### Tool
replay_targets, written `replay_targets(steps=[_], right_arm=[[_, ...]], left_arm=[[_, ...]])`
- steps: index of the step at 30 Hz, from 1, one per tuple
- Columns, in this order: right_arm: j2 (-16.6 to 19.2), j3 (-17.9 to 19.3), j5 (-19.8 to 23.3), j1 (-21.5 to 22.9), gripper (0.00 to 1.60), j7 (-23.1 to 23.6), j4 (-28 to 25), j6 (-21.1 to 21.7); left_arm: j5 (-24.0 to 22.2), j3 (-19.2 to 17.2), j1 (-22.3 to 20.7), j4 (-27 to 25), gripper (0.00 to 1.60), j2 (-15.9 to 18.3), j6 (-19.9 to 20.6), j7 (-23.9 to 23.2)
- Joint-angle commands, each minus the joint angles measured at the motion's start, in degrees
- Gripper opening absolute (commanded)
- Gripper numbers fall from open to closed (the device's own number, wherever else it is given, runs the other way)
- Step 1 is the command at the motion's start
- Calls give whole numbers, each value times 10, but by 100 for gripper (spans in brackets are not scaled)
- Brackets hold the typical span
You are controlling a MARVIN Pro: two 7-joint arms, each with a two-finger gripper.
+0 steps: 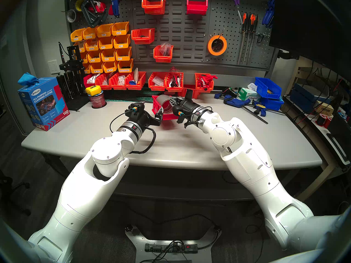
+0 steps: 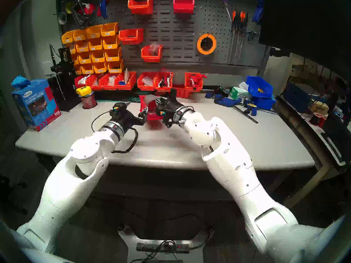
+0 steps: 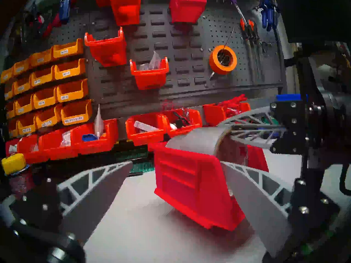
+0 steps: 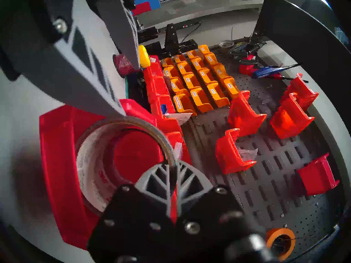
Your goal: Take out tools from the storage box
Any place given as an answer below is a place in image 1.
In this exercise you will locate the yellow bin labelled M4-6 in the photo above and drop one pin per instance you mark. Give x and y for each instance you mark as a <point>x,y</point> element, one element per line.
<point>105,45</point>

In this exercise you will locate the grey duct tape roll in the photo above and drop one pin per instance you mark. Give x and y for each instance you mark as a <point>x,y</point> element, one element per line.
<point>163,100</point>

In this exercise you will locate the yellow screw bin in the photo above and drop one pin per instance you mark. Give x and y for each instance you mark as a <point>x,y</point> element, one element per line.
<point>86,59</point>
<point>84,47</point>

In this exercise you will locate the blue cleaning cloths box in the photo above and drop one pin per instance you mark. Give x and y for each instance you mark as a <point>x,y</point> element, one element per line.
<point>41,106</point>

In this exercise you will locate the yellow bin labelled M3X6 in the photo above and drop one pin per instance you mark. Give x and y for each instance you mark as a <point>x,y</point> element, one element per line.
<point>119,31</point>

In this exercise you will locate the yellow bin labelled M2.5-5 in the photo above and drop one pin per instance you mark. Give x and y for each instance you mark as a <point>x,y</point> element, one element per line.
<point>110,68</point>

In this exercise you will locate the yellow bin labelled M3-6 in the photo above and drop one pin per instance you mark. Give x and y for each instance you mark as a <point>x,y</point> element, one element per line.
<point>123,55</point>

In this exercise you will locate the black metal stand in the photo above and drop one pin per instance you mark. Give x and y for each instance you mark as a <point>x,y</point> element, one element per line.
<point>70,65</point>

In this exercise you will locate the yellow bin labelled M3-8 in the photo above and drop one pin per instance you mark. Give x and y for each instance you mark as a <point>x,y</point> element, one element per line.
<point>108,57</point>

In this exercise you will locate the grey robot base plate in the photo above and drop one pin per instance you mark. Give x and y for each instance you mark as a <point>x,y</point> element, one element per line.
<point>137,237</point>

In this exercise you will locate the Tuofeng cardboard box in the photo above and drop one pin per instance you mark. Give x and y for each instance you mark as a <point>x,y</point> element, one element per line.
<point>325,109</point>

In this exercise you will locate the orange tape roll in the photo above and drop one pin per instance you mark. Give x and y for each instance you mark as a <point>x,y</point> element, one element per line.
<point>209,46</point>

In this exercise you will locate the Kimtech tissue box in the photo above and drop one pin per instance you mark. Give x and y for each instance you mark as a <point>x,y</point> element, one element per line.
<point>251,96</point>

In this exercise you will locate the blue utility lighter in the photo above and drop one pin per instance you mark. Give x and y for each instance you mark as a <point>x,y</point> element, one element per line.
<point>115,5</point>

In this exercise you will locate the black monitor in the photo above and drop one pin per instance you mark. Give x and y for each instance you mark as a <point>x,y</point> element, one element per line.
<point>310,24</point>

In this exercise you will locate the small blue clamp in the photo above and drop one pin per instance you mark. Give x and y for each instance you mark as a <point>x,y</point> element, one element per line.
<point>218,96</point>

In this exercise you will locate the tall clear plastic bag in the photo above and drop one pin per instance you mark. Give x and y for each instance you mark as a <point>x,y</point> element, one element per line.
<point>136,74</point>

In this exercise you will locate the blue bar clamp yellow label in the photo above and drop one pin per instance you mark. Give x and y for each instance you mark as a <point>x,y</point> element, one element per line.
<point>260,106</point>

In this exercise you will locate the dark blue case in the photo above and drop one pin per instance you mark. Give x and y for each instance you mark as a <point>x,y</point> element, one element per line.
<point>301,96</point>

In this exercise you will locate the yellow bin labelled M3X8 BAO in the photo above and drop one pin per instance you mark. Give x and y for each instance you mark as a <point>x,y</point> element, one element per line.
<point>89,35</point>

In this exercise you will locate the green cutting mat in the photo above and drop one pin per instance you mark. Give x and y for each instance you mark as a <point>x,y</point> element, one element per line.
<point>145,92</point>

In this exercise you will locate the red storage bin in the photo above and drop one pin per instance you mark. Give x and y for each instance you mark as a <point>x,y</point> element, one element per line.
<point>170,118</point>

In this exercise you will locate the red long lighter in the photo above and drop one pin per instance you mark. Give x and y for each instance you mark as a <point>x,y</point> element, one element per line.
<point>110,11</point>

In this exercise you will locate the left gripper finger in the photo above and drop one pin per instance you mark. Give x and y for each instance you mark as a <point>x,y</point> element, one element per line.
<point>161,109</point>
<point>158,119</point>

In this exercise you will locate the purple scissors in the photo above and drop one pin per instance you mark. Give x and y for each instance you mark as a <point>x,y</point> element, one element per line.
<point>236,0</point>

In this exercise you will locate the white wall switch plate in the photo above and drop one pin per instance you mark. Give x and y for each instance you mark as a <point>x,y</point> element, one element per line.
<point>53,67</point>

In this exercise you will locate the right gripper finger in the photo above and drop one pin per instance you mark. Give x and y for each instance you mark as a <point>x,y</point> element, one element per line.
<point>174,101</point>
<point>189,95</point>

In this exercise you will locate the orange black screwdriver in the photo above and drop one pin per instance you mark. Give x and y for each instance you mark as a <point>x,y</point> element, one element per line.
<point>245,21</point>
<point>255,22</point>
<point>251,21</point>

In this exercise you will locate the yellow bin labelled M2.5-8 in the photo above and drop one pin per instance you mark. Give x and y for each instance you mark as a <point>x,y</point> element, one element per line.
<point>87,70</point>

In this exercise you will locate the black flat panel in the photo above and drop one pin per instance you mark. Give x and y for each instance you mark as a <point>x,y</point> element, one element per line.
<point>340,139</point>

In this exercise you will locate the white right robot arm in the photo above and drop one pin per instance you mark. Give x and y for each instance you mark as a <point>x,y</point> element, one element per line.
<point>246,161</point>

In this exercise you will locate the grey pegboard wall panel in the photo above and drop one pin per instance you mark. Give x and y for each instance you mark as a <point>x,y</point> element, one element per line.
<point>189,46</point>

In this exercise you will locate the yellow bin labelled M4X4X6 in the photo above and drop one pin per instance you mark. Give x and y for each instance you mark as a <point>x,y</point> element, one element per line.
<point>92,46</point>

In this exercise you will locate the yellow bin labelled M3-4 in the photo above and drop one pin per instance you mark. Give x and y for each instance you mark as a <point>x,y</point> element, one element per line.
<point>121,43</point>

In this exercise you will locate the black power strip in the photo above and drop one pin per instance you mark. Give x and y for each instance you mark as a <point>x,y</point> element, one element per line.
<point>161,248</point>

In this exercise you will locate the dark grey C-clamp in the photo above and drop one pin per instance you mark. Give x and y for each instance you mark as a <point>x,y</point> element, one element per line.
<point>89,20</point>

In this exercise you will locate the blue cloth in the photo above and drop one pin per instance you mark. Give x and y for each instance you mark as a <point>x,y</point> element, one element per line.
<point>27,79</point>

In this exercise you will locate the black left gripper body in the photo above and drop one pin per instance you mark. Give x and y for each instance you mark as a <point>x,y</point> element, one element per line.
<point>138,116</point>

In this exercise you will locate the black soldering iron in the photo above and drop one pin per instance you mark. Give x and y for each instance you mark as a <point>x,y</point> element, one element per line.
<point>63,58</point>

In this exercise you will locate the yellow bin labelled M3X14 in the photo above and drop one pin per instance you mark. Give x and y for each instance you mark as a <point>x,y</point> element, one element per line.
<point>77,37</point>

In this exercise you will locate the grey workbench frame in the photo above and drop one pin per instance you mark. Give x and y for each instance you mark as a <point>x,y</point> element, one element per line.
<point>178,189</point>

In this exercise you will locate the yellow bin labelled M2.5-6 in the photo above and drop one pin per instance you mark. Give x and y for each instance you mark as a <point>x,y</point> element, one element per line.
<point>96,69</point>

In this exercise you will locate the red plastic tool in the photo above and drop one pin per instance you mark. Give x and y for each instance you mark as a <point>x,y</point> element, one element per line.
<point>101,7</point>

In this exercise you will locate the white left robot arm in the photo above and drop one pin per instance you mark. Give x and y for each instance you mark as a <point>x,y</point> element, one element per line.
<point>82,196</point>

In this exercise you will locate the clear tape roll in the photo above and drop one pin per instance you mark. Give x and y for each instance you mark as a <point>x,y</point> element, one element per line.
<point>67,16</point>

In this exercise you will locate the yellow bin labelled M4-0.7 HEX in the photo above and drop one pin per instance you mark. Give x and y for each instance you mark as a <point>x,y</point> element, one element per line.
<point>125,68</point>

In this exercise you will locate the white label bag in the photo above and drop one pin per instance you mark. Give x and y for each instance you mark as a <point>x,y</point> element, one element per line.
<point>93,79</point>

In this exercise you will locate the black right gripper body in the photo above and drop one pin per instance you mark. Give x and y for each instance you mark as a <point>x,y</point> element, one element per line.
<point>189,111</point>

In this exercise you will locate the yellow tape roll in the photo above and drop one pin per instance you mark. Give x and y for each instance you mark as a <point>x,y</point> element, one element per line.
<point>77,5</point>

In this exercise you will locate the wooden side table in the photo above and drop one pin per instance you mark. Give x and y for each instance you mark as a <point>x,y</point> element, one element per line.
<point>323,177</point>

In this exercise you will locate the yellow tape measure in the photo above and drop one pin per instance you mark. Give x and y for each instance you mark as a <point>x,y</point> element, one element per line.
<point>93,89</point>

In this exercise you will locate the yellow bin labelled M3-12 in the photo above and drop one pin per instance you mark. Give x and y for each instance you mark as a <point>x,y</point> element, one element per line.
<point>94,58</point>

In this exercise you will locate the black chair base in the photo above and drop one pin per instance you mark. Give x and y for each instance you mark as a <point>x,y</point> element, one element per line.
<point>5,181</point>

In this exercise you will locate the deep red plastic bin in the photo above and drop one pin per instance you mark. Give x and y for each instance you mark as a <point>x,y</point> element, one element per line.
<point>197,9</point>

